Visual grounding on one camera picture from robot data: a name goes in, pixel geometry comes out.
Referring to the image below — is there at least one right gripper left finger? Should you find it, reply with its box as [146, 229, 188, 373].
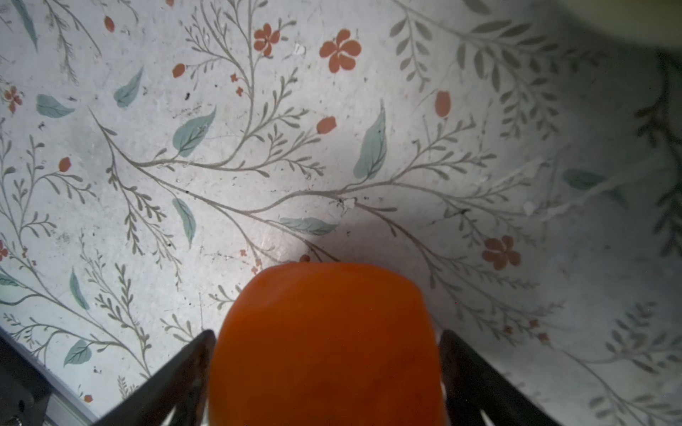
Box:
[96, 330, 216, 426]

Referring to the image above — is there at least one green scalloped fruit bowl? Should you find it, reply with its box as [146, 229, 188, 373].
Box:
[558, 0, 681, 50]

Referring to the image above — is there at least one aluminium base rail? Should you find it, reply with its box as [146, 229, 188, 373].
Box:
[1, 331, 97, 425]

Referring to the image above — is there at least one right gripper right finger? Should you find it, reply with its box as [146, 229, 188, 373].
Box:
[439, 330, 559, 426]

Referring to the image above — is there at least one large fake orange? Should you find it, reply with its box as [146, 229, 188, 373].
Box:
[208, 263, 447, 425]

